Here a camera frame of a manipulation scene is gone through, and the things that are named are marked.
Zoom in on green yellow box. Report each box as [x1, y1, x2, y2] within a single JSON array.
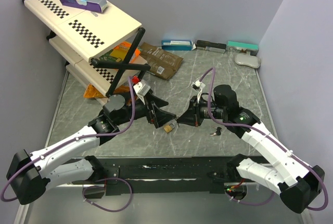
[[99, 49, 125, 63]]

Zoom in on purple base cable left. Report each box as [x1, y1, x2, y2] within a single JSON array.
[[82, 177, 134, 213]]

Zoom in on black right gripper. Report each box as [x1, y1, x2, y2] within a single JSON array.
[[177, 95, 226, 127]]

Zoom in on blue white box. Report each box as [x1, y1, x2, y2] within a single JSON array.
[[161, 40, 196, 51]]

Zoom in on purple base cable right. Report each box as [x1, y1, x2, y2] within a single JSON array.
[[225, 190, 276, 206]]

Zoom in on brown coffee bag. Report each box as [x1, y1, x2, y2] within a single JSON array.
[[140, 42, 183, 81]]

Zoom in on black long box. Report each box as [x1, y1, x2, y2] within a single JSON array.
[[196, 40, 227, 54]]

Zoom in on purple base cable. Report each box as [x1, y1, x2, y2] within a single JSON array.
[[225, 190, 276, 206], [82, 177, 134, 213]]

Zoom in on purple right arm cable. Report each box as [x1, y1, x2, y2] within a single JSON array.
[[199, 67, 328, 211]]

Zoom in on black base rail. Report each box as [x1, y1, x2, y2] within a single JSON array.
[[70, 155, 263, 196]]

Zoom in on orange snack packet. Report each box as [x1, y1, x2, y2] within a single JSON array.
[[113, 41, 142, 63]]

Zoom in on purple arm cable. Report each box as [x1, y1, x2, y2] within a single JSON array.
[[0, 76, 138, 201], [199, 67, 328, 211]]

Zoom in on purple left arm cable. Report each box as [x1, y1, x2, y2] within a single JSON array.
[[0, 76, 138, 201]]

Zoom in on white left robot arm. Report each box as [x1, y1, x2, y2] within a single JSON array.
[[6, 92, 176, 205]]

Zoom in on orange packet lower shelf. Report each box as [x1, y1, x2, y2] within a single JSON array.
[[83, 84, 106, 99]]

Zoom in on cream folding shelf rack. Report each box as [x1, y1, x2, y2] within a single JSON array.
[[22, 0, 145, 96]]

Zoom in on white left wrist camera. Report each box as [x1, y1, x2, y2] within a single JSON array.
[[132, 76, 151, 105]]

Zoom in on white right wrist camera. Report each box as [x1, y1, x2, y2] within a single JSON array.
[[191, 80, 206, 91]]

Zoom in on teal white box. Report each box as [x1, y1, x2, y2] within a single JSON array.
[[226, 41, 259, 56]]

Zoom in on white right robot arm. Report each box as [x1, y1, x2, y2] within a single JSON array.
[[177, 81, 325, 214]]

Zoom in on grey silver pouch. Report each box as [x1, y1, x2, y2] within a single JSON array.
[[234, 54, 261, 69]]

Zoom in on small brass padlock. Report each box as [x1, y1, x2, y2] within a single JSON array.
[[163, 123, 175, 133]]

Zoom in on purple silver carton box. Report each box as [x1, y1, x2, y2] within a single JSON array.
[[60, 0, 108, 13]]

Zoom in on black headed keys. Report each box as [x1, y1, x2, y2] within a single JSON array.
[[210, 127, 222, 136]]

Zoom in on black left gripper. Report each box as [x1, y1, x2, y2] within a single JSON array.
[[114, 91, 176, 128]]

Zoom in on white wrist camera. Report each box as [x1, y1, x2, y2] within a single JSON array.
[[191, 80, 206, 91], [132, 76, 151, 105]]

